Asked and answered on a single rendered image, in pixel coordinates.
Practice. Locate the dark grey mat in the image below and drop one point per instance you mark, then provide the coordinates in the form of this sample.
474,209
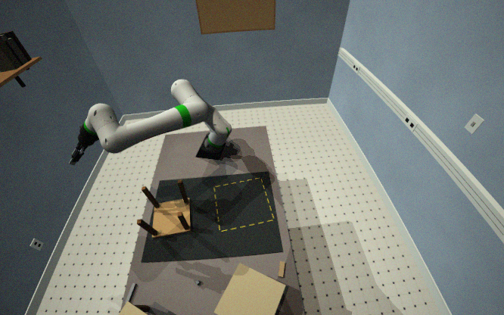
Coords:
238,204

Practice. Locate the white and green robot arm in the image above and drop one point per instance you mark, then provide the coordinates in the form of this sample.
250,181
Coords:
102,124

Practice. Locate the small wooden stool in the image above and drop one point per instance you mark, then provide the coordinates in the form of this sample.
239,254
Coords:
170,218

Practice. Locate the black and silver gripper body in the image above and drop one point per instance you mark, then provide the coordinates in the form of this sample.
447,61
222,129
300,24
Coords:
84,142

